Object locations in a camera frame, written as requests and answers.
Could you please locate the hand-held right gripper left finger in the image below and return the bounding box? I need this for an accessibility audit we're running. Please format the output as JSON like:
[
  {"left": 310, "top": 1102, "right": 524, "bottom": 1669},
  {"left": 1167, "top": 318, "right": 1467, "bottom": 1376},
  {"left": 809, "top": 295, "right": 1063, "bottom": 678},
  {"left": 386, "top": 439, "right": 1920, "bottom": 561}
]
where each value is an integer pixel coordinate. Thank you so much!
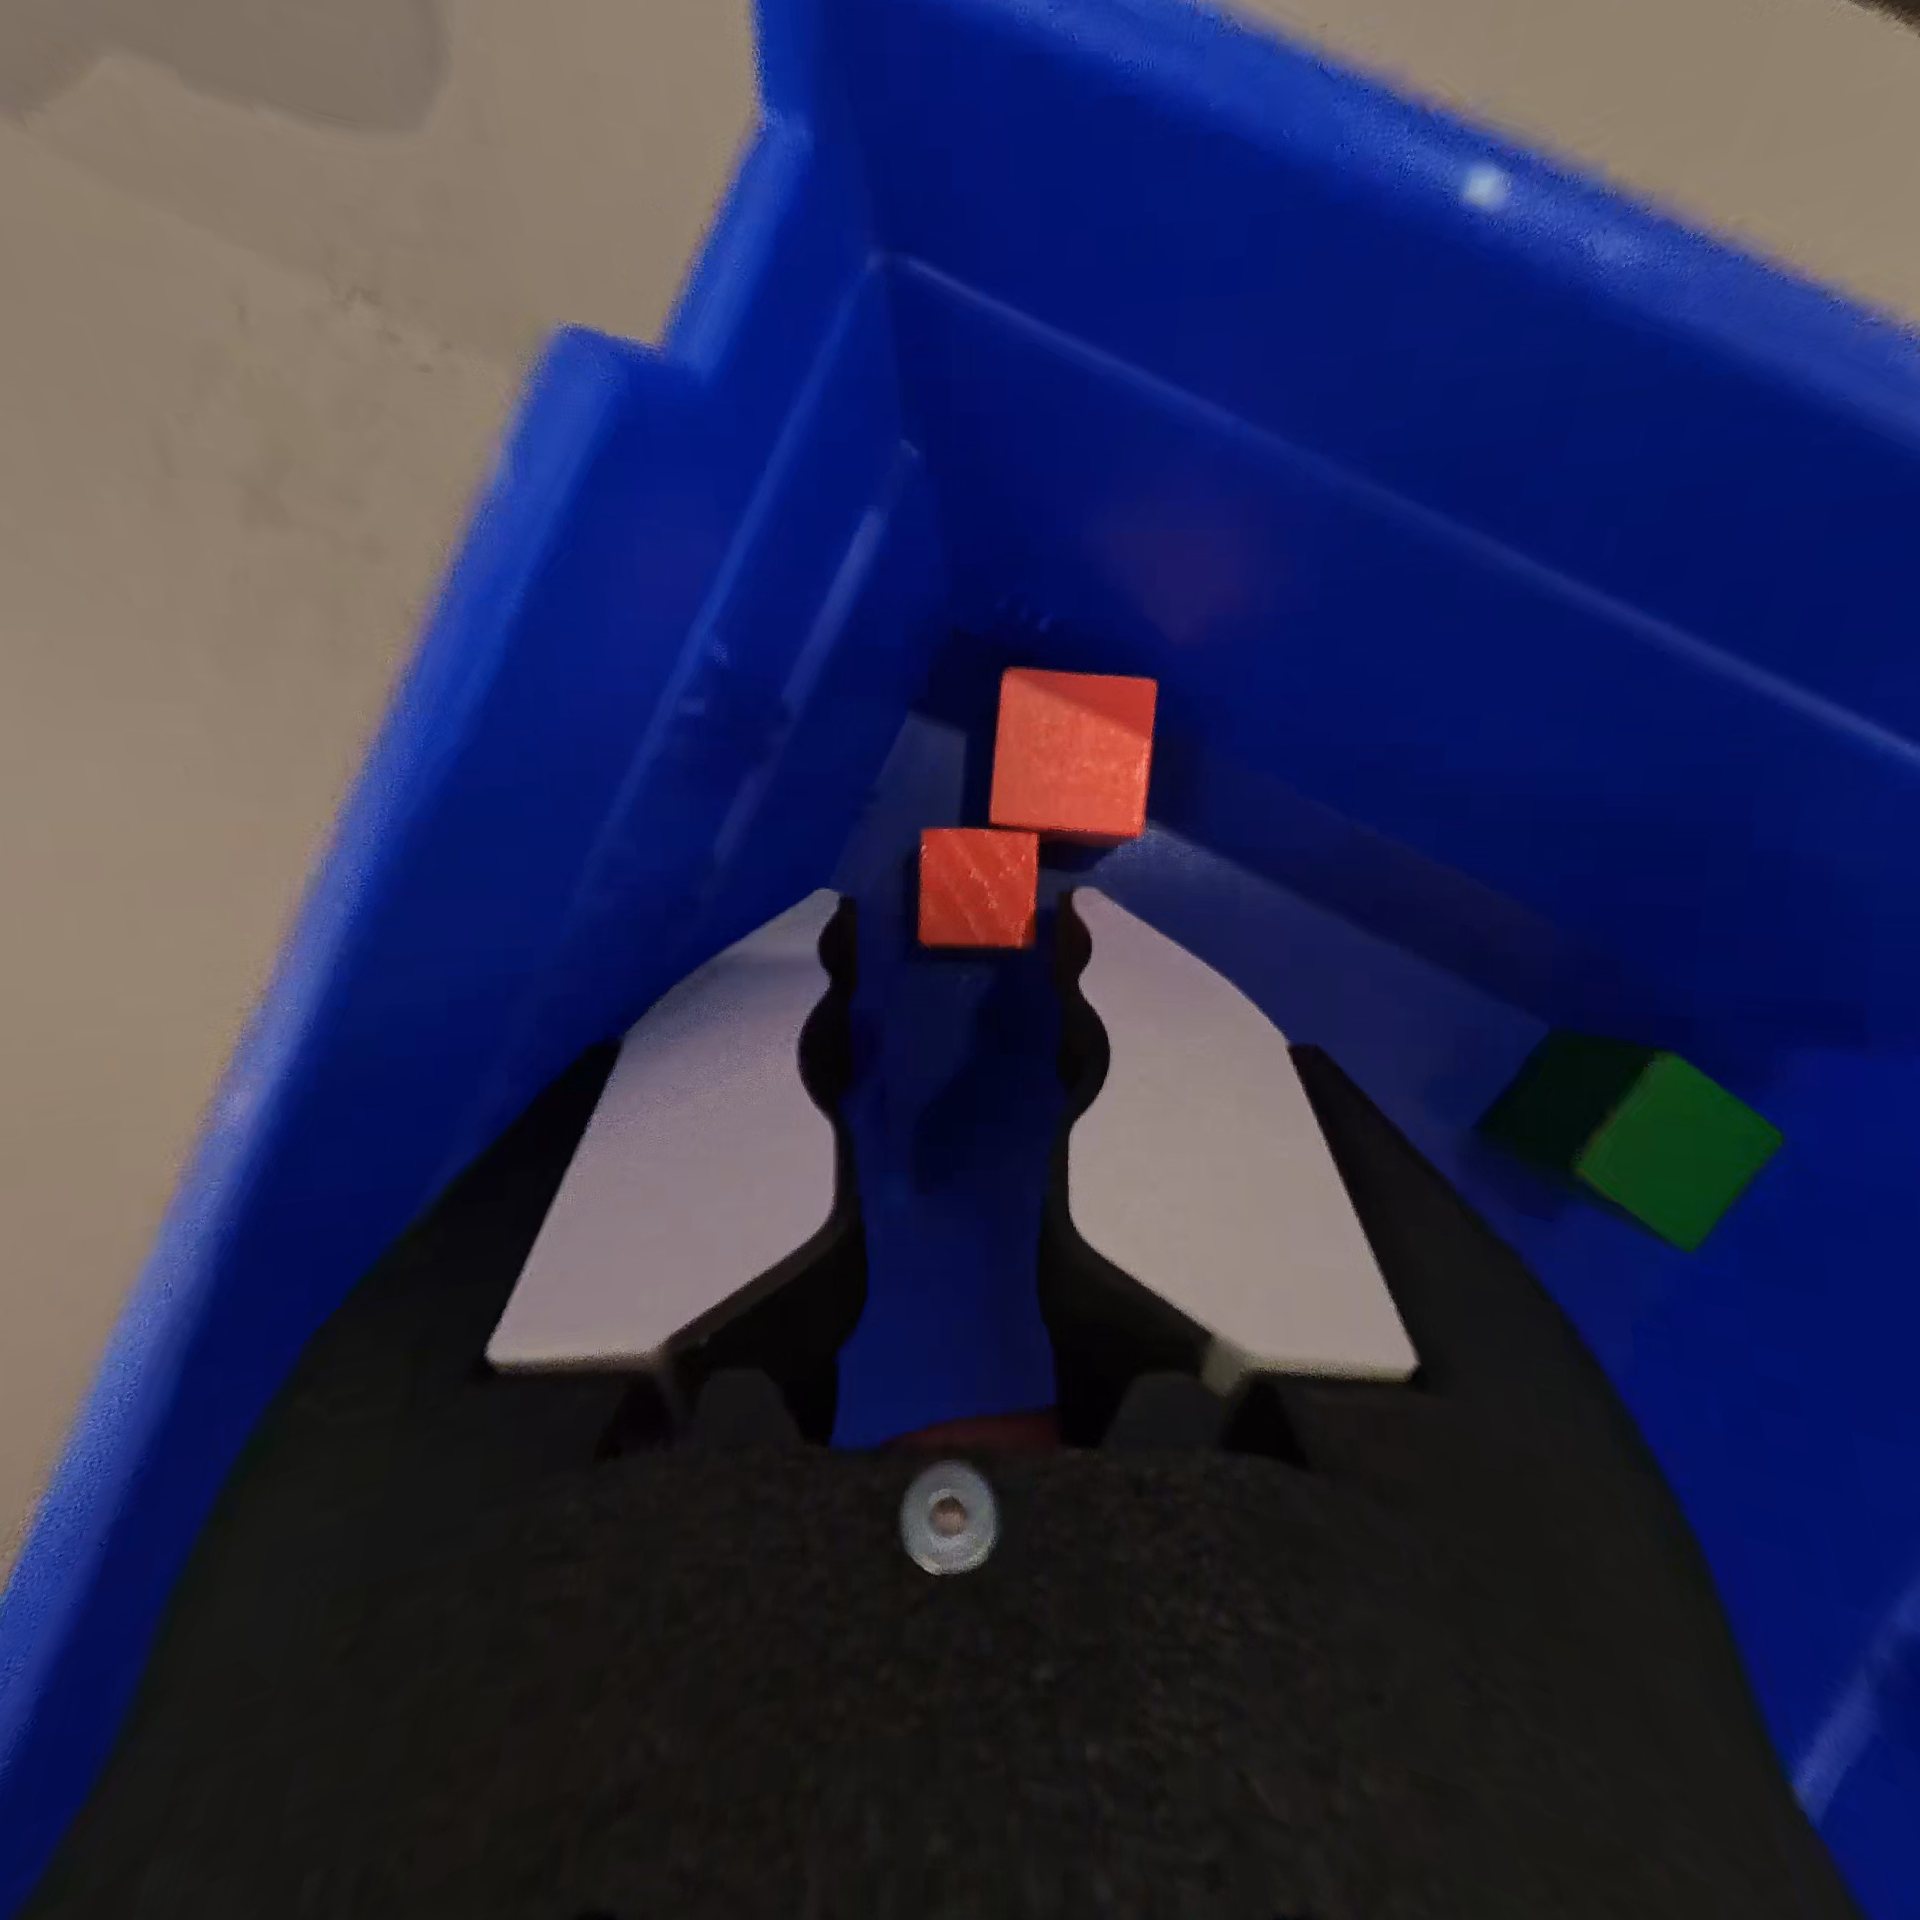
[{"left": 483, "top": 886, "right": 874, "bottom": 1448}]

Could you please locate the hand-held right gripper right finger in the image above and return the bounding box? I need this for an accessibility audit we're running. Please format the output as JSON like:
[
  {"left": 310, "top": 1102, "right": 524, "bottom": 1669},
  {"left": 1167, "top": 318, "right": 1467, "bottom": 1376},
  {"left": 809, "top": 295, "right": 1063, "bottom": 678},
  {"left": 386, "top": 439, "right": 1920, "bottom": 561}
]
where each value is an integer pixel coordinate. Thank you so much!
[{"left": 1035, "top": 884, "right": 1420, "bottom": 1448}]

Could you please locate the large green wooden cube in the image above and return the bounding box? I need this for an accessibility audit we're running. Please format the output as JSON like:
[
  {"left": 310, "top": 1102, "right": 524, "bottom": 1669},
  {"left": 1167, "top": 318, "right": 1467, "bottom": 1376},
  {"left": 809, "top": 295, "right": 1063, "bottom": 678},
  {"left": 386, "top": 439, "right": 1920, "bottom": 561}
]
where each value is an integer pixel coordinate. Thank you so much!
[{"left": 1477, "top": 1031, "right": 1787, "bottom": 1255}]

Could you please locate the blue plastic bin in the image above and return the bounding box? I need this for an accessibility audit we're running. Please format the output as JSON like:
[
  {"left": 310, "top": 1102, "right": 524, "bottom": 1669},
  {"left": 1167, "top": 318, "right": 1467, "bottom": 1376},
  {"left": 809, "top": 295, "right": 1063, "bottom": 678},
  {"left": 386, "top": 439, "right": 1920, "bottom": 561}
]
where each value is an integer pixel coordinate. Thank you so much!
[{"left": 0, "top": 0, "right": 1920, "bottom": 1920}]

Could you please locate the large red wooden cube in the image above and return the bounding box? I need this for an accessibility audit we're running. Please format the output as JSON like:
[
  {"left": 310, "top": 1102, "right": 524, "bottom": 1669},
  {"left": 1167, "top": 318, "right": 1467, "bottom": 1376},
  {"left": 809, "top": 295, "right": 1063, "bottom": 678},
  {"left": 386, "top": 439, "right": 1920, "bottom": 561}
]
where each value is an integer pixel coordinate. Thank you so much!
[{"left": 988, "top": 668, "right": 1162, "bottom": 840}]

